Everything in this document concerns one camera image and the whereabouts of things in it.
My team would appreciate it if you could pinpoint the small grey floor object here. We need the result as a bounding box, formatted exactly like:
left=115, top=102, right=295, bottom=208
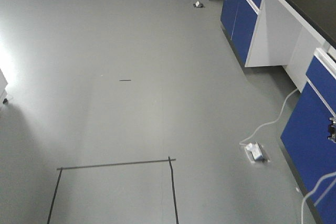
left=193, top=1, right=204, bottom=8

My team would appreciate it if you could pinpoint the white floor power strip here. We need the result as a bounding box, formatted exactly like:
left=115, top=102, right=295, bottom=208
left=239, top=142, right=270, bottom=164

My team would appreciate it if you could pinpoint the blue white lab cabinet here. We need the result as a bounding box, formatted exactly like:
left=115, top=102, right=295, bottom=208
left=221, top=0, right=335, bottom=223

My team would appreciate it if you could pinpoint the white rolling cart corner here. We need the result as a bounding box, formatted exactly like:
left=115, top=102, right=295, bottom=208
left=0, top=70, right=8, bottom=106

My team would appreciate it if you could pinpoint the white floor cable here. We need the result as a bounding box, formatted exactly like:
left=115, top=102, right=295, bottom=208
left=239, top=87, right=300, bottom=146

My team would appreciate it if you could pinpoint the grey cable lower right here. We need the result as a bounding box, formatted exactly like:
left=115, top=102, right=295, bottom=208
left=300, top=170, right=336, bottom=224

